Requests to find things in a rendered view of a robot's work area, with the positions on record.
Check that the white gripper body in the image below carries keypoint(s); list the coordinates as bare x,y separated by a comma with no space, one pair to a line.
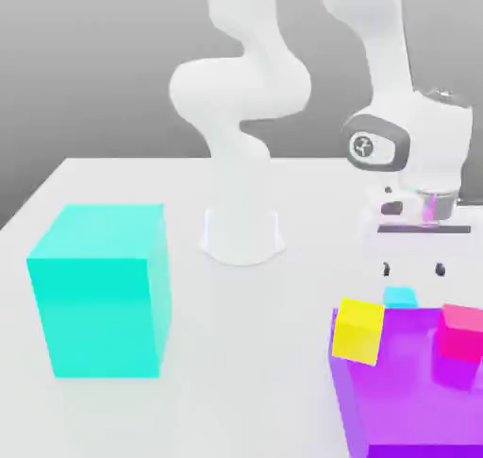
422,244

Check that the small cyan cube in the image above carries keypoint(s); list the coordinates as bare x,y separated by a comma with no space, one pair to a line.
400,297

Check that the small pink cube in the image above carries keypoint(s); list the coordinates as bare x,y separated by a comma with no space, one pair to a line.
461,335

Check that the small yellow cube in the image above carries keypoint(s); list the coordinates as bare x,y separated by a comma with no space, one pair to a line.
358,331

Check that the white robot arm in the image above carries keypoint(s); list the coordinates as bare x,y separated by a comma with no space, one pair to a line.
241,99

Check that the large purple box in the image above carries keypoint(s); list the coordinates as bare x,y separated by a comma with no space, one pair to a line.
411,401

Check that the large turquoise box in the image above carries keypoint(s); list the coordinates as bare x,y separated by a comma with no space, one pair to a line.
98,307

